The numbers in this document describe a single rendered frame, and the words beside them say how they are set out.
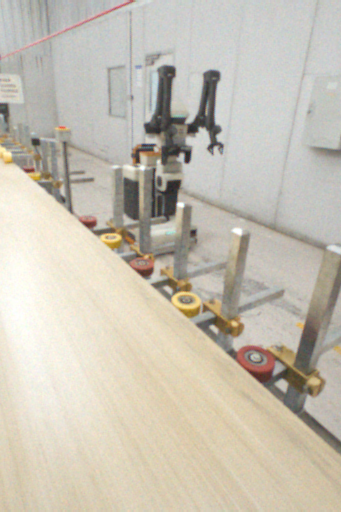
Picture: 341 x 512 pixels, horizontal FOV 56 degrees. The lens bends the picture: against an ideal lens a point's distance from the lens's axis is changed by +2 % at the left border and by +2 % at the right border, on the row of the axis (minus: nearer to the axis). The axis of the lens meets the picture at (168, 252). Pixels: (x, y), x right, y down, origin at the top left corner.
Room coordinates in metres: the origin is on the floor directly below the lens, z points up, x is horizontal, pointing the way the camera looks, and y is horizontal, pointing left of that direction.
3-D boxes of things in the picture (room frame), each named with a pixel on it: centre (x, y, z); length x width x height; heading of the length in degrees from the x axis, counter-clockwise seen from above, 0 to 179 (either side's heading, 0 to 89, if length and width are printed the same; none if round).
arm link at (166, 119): (2.69, 0.06, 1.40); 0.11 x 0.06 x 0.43; 124
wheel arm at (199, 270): (1.06, -0.08, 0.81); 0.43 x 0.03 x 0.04; 124
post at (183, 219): (0.98, -0.04, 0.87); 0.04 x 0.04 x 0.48; 34
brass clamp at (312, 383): (0.59, -0.31, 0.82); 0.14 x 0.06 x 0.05; 34
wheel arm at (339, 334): (0.64, -0.36, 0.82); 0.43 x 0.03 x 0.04; 124
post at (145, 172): (1.19, 0.10, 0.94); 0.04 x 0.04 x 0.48; 34
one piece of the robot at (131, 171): (3.27, 0.19, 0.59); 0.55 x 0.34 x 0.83; 124
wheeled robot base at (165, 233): (3.19, 0.14, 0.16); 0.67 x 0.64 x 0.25; 34
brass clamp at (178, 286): (1.00, -0.03, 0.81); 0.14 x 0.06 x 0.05; 34
